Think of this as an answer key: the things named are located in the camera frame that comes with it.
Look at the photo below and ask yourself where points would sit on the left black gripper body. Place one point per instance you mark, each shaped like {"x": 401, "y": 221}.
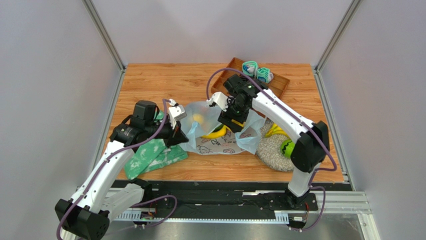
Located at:
{"x": 166, "y": 132}

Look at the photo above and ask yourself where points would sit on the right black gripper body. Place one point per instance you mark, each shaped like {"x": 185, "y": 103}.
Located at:
{"x": 235, "y": 121}

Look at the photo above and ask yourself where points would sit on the single yellow fake banana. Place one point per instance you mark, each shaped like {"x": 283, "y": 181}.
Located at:
{"x": 218, "y": 132}

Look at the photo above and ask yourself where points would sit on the yellow fake lemon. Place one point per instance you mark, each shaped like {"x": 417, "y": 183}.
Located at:
{"x": 198, "y": 118}

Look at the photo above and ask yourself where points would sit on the translucent printed plastic bag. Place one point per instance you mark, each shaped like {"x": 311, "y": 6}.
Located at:
{"x": 232, "y": 143}

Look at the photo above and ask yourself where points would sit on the yellow fake banana bunch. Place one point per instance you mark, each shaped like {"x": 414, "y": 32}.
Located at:
{"x": 275, "y": 130}

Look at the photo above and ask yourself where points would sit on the green fake watermelon ball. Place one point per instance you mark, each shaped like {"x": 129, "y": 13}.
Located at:
{"x": 287, "y": 147}

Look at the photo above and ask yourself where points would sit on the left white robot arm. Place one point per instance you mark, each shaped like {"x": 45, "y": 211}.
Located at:
{"x": 110, "y": 166}

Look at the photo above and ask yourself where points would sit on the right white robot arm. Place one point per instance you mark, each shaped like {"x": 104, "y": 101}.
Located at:
{"x": 311, "y": 139}

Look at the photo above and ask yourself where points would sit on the green white folded cloth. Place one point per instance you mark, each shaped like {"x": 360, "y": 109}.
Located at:
{"x": 152, "y": 156}

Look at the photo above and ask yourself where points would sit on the speckled round plate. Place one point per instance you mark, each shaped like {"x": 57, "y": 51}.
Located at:
{"x": 269, "y": 150}

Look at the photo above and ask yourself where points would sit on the teal white rolled sock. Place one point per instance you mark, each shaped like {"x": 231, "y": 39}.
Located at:
{"x": 264, "y": 74}
{"x": 250, "y": 68}

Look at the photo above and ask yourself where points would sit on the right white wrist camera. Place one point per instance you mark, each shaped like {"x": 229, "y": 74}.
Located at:
{"x": 218, "y": 99}

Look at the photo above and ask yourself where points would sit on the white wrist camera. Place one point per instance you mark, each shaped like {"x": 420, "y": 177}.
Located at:
{"x": 218, "y": 99}
{"x": 176, "y": 113}

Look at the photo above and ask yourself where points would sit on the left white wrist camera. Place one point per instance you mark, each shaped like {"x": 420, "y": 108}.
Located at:
{"x": 176, "y": 113}

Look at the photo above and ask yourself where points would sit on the aluminium frame rail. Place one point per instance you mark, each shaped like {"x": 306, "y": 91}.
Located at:
{"x": 345, "y": 214}

